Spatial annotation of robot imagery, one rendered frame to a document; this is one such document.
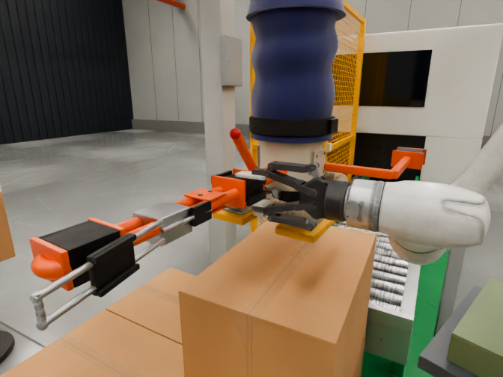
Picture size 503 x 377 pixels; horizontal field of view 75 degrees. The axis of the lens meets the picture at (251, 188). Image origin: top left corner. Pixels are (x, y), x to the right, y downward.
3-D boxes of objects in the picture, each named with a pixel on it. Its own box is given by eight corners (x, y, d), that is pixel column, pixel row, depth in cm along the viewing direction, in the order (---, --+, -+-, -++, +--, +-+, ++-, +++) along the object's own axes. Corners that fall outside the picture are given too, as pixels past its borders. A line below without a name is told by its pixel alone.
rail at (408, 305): (422, 200, 326) (424, 181, 321) (428, 200, 324) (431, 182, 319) (393, 354, 133) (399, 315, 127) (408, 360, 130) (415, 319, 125)
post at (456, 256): (429, 354, 186) (460, 184, 158) (442, 358, 183) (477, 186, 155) (429, 362, 180) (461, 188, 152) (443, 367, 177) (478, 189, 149)
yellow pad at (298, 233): (325, 197, 106) (325, 182, 104) (355, 202, 101) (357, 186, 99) (274, 234, 78) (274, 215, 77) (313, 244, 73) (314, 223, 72)
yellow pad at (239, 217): (272, 188, 116) (273, 174, 114) (299, 192, 110) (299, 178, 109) (212, 218, 88) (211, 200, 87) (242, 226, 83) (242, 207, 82)
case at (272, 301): (272, 300, 145) (273, 215, 134) (365, 328, 127) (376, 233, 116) (186, 412, 94) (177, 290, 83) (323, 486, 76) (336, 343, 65)
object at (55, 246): (96, 248, 49) (91, 216, 47) (129, 261, 45) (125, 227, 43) (36, 274, 42) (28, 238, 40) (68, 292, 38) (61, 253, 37)
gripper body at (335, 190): (346, 185, 56) (294, 179, 60) (342, 230, 58) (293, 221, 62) (355, 175, 62) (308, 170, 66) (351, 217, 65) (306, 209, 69)
